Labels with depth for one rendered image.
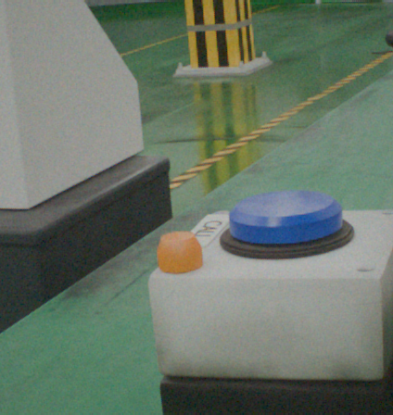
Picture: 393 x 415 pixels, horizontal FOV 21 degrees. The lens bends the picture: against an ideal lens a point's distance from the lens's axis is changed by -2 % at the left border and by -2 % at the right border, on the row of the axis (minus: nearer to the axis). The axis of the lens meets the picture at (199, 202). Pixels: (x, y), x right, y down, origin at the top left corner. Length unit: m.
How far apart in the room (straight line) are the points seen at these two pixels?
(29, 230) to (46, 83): 0.11
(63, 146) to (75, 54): 0.07
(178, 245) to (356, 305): 0.06
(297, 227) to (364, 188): 0.33
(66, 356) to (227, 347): 0.12
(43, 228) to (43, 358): 0.22
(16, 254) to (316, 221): 0.35
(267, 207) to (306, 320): 0.05
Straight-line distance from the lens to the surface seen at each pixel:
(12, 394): 0.43
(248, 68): 6.82
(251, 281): 0.35
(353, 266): 0.35
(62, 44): 0.75
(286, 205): 0.38
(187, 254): 0.36
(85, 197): 0.73
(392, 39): 3.59
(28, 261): 0.68
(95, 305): 0.52
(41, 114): 0.73
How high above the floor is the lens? 0.95
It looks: 15 degrees down
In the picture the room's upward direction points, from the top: 5 degrees counter-clockwise
